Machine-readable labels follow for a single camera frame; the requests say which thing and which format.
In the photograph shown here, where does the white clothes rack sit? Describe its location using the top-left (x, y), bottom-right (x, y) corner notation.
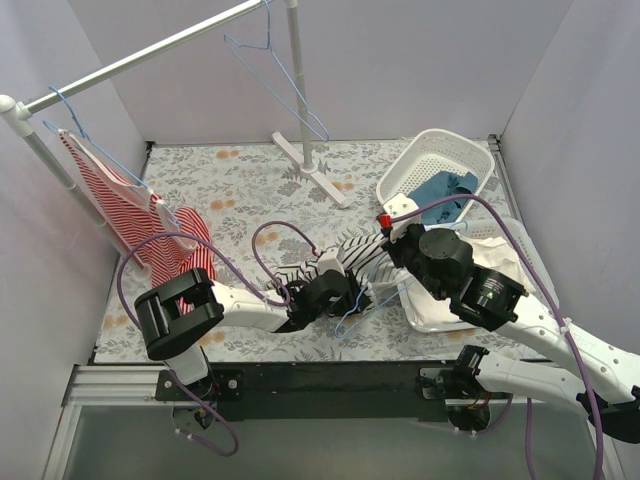
top-left (1, 1), bottom-right (351, 255)

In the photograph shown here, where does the blue wire hanger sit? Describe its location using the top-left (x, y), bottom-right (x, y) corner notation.
top-left (333, 219), bottom-right (471, 339)
top-left (223, 1), bottom-right (331, 142)

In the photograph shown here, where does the floral pattern table mat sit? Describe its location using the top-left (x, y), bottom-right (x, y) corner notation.
top-left (92, 140), bottom-right (561, 362)

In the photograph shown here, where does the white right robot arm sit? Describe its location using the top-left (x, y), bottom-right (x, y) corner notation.
top-left (381, 223), bottom-right (639, 444)

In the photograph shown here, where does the blue hanger with red top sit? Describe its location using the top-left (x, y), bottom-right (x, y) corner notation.
top-left (42, 87), bottom-right (182, 239)

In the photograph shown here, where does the blue garment in basket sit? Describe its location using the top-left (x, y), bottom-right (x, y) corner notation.
top-left (407, 171), bottom-right (478, 225)

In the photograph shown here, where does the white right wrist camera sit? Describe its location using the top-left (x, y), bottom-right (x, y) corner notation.
top-left (378, 193), bottom-right (421, 230)

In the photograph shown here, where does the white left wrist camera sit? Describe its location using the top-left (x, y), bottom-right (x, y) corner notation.
top-left (316, 246), bottom-right (345, 275)

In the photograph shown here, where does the white garment in basket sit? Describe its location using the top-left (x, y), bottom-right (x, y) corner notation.
top-left (406, 237), bottom-right (536, 333)

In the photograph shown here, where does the red white striped tank top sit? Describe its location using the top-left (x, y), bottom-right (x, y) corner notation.
top-left (58, 129), bottom-right (216, 287)

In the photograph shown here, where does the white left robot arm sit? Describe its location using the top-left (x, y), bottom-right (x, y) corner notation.
top-left (134, 268), bottom-right (372, 400)

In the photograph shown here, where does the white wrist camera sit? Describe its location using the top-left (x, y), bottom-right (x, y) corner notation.
top-left (378, 193), bottom-right (421, 230)
top-left (316, 246), bottom-right (345, 275)

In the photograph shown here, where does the black white striped tank top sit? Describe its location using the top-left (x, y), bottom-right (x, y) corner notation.
top-left (274, 233), bottom-right (410, 304)

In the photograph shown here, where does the white rectangular laundry basket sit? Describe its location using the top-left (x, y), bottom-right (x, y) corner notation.
top-left (398, 218), bottom-right (559, 333)

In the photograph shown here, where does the white perforated laundry basket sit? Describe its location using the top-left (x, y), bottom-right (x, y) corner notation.
top-left (376, 128), bottom-right (495, 221)

